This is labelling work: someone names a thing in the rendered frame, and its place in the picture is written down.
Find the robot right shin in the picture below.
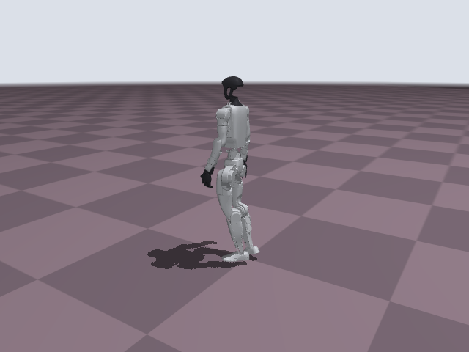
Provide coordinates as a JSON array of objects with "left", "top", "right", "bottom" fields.
[{"left": 241, "top": 205, "right": 253, "bottom": 249}]

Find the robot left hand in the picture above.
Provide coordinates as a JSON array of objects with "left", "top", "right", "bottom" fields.
[{"left": 200, "top": 167, "right": 214, "bottom": 188}]

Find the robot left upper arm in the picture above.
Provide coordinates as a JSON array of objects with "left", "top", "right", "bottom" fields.
[{"left": 214, "top": 108, "right": 231, "bottom": 147}]

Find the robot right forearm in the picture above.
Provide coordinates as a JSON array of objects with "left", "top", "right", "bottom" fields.
[{"left": 240, "top": 137, "right": 250, "bottom": 161}]

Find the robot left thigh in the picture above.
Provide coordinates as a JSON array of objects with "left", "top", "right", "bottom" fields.
[{"left": 216, "top": 166, "right": 242, "bottom": 220}]

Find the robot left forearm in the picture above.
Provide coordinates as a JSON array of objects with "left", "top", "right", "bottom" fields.
[{"left": 205, "top": 139, "right": 222, "bottom": 172}]

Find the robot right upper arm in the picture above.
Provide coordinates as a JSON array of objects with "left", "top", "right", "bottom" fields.
[{"left": 245, "top": 106, "right": 250, "bottom": 139}]

